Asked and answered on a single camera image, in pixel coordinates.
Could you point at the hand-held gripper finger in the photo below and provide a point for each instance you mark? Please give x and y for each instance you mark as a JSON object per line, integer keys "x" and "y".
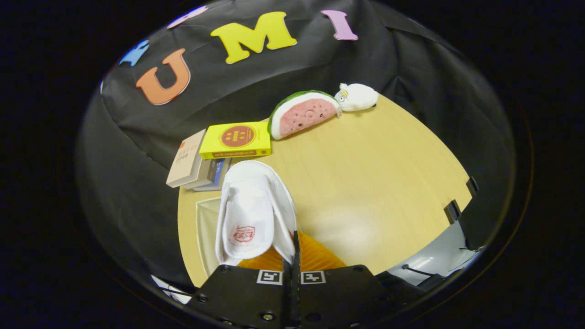
{"x": 290, "y": 294}
{"x": 299, "y": 297}

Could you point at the white canvas shoe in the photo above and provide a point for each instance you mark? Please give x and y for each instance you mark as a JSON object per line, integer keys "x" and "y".
{"x": 249, "y": 214}

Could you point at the cream storage box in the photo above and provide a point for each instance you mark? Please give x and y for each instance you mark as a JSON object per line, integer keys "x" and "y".
{"x": 205, "y": 228}

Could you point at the blue book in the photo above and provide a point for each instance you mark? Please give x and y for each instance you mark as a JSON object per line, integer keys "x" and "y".
{"x": 223, "y": 171}

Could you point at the grey book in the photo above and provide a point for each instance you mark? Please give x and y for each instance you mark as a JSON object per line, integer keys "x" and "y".
{"x": 205, "y": 176}

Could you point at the yellow book with red circle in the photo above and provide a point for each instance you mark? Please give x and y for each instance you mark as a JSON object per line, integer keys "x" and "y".
{"x": 237, "y": 137}

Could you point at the beige book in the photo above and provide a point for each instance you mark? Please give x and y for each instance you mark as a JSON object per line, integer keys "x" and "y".
{"x": 186, "y": 160}

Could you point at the black table edge clamp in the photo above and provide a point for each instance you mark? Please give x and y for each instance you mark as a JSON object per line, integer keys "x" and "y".
{"x": 472, "y": 186}
{"x": 453, "y": 212}

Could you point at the watermelon slice plush toy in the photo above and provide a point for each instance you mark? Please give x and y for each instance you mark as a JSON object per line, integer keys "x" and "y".
{"x": 304, "y": 114}

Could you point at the white plush toy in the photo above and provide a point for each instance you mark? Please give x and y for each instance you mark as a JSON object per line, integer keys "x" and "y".
{"x": 358, "y": 97}

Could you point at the black backdrop cloth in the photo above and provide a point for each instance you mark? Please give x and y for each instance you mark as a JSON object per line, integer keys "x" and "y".
{"x": 137, "y": 137}

